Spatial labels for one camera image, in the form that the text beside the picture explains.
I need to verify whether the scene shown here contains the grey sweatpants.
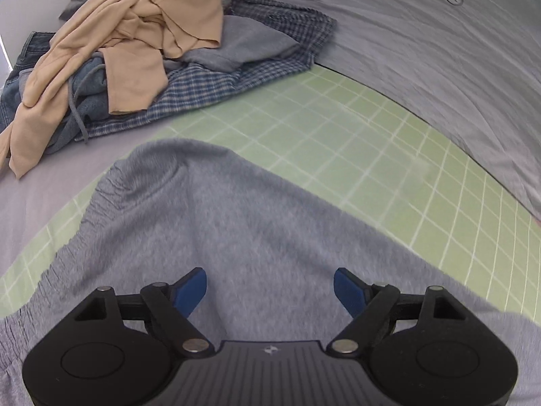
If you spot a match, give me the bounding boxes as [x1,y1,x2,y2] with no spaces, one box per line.
[1,138,540,405]

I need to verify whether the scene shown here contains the green grid cutting mat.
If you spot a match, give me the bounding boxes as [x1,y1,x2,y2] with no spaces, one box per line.
[1,66,540,320]

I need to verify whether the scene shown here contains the blue plaid shirt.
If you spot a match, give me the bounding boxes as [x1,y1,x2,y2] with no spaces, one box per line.
[87,0,337,138]

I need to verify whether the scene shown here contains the blue denim jeans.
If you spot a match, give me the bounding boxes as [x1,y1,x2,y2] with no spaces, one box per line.
[1,32,109,154]

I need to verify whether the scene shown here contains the grey hoodie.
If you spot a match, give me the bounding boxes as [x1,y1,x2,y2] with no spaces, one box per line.
[44,0,302,155]

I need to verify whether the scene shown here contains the beige shirt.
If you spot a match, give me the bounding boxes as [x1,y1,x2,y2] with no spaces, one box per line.
[1,0,223,178]

